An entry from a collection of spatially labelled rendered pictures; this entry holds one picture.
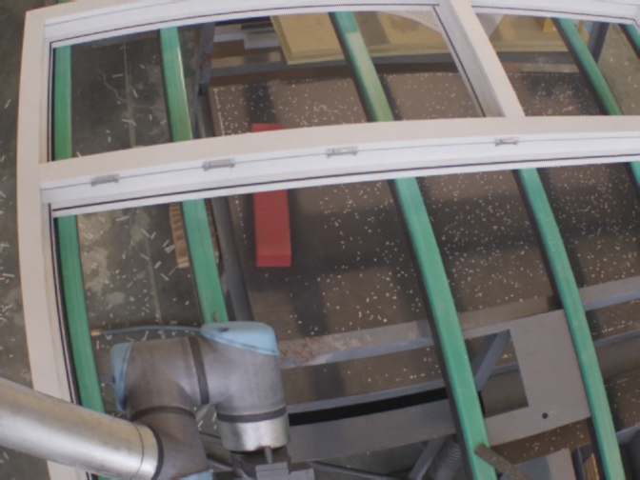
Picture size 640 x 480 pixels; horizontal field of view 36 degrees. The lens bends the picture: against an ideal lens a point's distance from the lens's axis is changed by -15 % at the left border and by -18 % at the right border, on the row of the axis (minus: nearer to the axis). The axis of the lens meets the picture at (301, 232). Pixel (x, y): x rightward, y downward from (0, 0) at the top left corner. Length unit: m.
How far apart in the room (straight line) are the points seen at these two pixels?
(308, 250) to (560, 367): 0.61
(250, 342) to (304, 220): 0.77
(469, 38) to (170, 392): 0.97
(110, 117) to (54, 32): 1.04
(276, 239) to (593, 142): 0.64
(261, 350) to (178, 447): 0.18
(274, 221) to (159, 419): 0.81
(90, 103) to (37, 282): 1.53
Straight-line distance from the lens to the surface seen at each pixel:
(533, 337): 1.71
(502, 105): 1.89
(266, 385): 1.35
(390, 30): 2.40
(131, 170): 1.70
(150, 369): 1.33
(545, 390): 1.67
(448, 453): 2.03
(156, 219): 2.80
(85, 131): 3.00
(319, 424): 1.90
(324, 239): 2.06
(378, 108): 1.91
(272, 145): 1.73
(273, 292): 1.99
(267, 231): 2.01
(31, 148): 1.75
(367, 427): 1.91
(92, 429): 1.19
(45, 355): 1.53
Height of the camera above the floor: 2.27
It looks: 54 degrees down
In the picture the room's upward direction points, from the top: 9 degrees clockwise
